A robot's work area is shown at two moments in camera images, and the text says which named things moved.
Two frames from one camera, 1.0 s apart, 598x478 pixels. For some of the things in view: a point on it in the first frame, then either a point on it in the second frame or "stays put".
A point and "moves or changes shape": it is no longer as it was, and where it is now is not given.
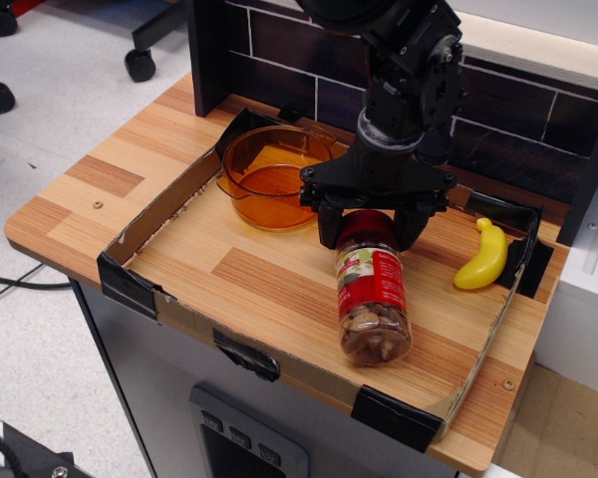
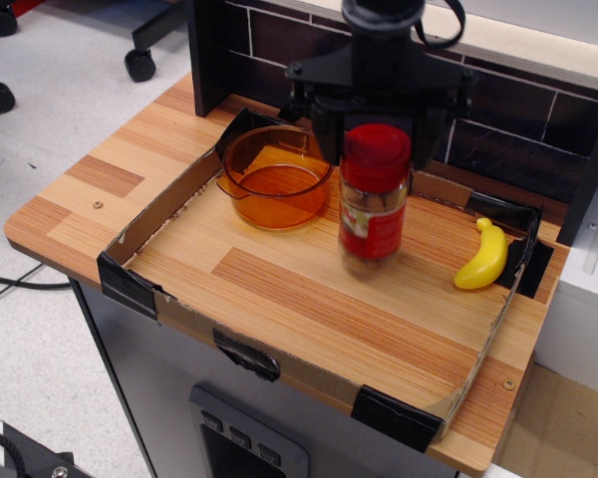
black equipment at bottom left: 27,457 stays put
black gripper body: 365,175 → 382,73
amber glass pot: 261,169 stays put
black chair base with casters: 140,63 stays put
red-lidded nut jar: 375,325 moves or changes shape
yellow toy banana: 491,259 stays put
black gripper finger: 330,218 → 331,129
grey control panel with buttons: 232,442 stays put
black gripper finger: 409,226 → 427,133
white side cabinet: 580,337 stays put
